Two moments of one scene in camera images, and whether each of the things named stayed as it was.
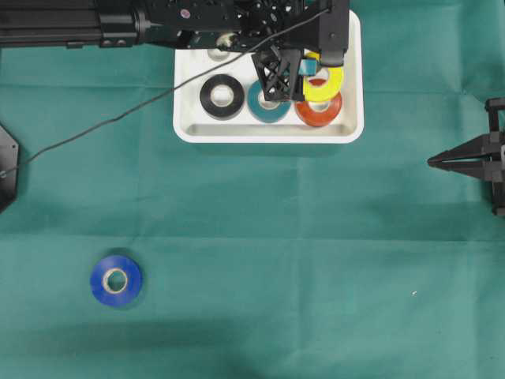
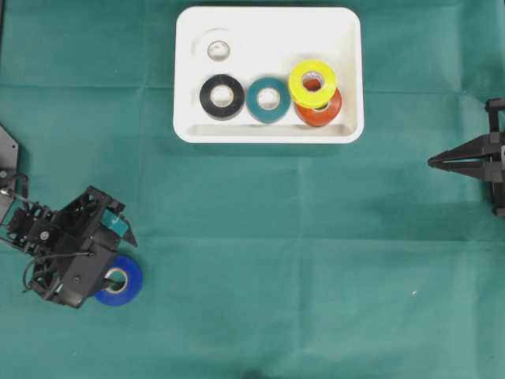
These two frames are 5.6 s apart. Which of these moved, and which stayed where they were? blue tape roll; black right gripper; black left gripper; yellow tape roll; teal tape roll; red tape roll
Moved: yellow tape roll; black left gripper
Stayed: red tape roll; blue tape roll; black right gripper; teal tape roll
